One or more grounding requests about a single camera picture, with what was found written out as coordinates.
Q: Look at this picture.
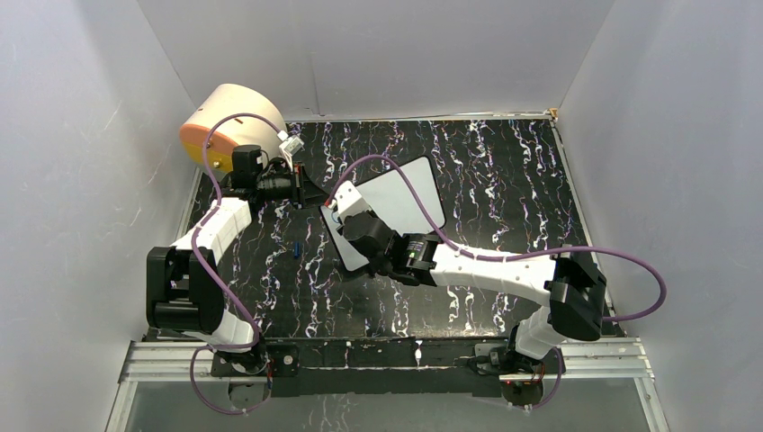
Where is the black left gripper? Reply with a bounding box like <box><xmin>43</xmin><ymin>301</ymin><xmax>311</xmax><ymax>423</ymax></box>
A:
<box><xmin>256</xmin><ymin>163</ymin><xmax>330</xmax><ymax>211</ymax></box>

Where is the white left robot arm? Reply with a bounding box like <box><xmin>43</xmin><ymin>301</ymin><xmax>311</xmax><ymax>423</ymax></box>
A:
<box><xmin>146</xmin><ymin>145</ymin><xmax>328</xmax><ymax>374</ymax></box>

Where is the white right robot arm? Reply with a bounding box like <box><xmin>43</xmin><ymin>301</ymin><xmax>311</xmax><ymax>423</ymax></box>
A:
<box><xmin>338</xmin><ymin>211</ymin><xmax>606</xmax><ymax>373</ymax></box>

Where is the small black-framed whiteboard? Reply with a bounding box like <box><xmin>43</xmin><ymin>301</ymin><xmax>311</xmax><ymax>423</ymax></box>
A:
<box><xmin>319</xmin><ymin>155</ymin><xmax>447</xmax><ymax>272</ymax></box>

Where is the beige and orange cylinder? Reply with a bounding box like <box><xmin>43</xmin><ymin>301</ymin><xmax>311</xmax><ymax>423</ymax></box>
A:
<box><xmin>179</xmin><ymin>84</ymin><xmax>287</xmax><ymax>173</ymax></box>

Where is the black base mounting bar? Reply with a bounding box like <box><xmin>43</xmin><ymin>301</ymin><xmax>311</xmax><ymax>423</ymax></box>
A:
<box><xmin>211</xmin><ymin>337</ymin><xmax>567</xmax><ymax>403</ymax></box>

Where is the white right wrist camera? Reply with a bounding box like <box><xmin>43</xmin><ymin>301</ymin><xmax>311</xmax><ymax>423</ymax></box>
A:
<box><xmin>328</xmin><ymin>181</ymin><xmax>373</xmax><ymax>224</ymax></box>

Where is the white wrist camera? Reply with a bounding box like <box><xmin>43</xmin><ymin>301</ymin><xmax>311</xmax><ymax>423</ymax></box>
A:
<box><xmin>328</xmin><ymin>181</ymin><xmax>373</xmax><ymax>224</ymax></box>
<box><xmin>277</xmin><ymin>130</ymin><xmax>304</xmax><ymax>167</ymax></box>

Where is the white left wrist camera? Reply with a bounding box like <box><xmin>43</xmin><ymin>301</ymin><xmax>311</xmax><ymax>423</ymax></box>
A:
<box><xmin>277</xmin><ymin>130</ymin><xmax>304</xmax><ymax>167</ymax></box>

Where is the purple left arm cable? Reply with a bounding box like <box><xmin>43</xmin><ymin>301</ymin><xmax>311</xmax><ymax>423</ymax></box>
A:
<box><xmin>189</xmin><ymin>112</ymin><xmax>282</xmax><ymax>418</ymax></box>

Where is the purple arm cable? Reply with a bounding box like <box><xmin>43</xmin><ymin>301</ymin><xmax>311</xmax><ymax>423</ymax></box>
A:
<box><xmin>324</xmin><ymin>155</ymin><xmax>668</xmax><ymax>411</ymax></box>
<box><xmin>189</xmin><ymin>112</ymin><xmax>282</xmax><ymax>418</ymax></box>

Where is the aluminium frame rail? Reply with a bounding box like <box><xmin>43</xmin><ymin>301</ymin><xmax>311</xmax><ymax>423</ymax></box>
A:
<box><xmin>119</xmin><ymin>341</ymin><xmax>265</xmax><ymax>384</ymax></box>

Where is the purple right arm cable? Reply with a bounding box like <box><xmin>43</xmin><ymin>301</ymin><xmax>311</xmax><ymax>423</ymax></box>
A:
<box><xmin>324</xmin><ymin>155</ymin><xmax>668</xmax><ymax>411</ymax></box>

